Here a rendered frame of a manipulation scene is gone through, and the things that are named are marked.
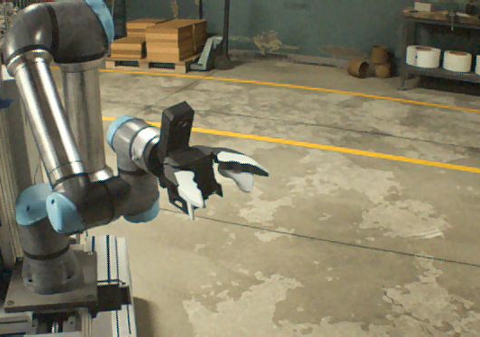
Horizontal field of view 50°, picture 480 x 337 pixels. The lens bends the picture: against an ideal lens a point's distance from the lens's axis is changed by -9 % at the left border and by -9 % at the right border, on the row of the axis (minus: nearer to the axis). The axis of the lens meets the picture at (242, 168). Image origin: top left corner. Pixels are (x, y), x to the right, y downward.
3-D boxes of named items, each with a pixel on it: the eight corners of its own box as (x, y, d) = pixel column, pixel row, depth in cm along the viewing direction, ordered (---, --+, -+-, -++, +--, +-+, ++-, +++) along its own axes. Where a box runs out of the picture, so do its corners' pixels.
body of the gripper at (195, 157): (227, 197, 88) (185, 173, 97) (221, 148, 84) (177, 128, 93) (187, 216, 85) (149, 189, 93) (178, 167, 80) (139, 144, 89)
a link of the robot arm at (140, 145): (164, 121, 96) (124, 137, 92) (178, 127, 93) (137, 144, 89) (171, 159, 100) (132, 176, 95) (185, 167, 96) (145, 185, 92)
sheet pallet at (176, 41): (213, 60, 733) (213, 19, 710) (185, 74, 662) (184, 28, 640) (138, 56, 774) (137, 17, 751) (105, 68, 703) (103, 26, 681)
